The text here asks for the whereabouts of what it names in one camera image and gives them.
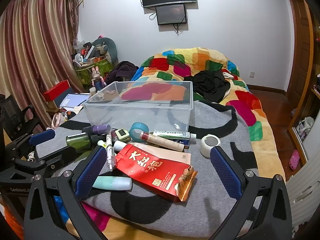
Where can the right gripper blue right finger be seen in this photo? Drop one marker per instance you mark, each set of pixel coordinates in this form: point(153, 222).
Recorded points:
point(242, 188)

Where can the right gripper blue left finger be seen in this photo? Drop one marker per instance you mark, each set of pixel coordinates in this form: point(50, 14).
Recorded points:
point(77, 186)

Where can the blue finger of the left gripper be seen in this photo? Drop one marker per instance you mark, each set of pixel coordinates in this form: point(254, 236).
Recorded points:
point(42, 137)

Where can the mint green small bottle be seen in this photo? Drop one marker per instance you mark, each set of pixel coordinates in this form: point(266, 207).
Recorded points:
point(112, 183)

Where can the white clear pen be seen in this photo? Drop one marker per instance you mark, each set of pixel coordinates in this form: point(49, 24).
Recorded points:
point(111, 157)

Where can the white tape roll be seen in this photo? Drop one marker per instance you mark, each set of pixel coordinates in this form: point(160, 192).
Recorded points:
point(207, 143)

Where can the purple bottle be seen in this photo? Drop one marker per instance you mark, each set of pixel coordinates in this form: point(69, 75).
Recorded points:
point(97, 129)

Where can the beige cream tube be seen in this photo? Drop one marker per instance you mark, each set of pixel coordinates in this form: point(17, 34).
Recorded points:
point(156, 151)

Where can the cream green small box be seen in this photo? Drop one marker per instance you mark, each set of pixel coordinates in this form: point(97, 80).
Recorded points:
point(122, 135)

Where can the red tea bag pouch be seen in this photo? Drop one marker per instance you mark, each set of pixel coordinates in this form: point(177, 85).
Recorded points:
point(168, 177)

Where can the red capped beige tube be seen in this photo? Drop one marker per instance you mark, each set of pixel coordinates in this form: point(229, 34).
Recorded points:
point(166, 143)

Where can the red box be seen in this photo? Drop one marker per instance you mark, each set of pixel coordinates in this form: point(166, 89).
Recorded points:
point(56, 90)

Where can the blue white booklet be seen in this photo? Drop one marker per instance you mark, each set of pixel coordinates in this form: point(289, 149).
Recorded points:
point(73, 100)

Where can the pink slipper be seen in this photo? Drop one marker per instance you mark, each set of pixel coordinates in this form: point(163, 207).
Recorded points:
point(294, 160)

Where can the blue flat packet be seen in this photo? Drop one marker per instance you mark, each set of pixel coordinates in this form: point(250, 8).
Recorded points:
point(185, 142)

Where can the green cluttered storage basket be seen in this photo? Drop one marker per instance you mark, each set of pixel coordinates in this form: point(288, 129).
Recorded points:
point(85, 71)

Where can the grey black blanket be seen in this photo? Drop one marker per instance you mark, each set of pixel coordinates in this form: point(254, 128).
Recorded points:
point(155, 206)

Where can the rabbit figurine toy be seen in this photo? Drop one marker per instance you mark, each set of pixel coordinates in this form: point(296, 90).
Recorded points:
point(97, 80)

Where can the green white toothpaste tube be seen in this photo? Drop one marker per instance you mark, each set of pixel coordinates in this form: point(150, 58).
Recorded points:
point(175, 135)

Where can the teal tape roll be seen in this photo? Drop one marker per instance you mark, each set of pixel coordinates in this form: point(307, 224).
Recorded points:
point(136, 129)

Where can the black clothing on bed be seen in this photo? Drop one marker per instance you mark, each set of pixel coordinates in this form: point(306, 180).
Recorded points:
point(210, 83)

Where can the dark purple clothes pile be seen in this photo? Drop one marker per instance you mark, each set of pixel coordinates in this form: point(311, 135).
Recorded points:
point(124, 71)

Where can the striped pink curtain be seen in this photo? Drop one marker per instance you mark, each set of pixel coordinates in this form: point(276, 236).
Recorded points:
point(37, 38)

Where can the clear plastic storage box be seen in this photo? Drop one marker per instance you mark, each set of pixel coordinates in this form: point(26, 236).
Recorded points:
point(161, 105)

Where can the grey neck pillow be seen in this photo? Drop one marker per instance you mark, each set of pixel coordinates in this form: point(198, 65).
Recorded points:
point(106, 46)

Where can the colourful patchwork quilt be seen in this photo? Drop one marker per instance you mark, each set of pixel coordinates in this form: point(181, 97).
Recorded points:
point(175, 65)

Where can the wooden door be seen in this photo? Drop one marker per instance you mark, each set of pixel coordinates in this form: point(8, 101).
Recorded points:
point(302, 68)

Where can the small black wall monitor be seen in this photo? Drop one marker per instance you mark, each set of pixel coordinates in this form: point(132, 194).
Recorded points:
point(171, 14)

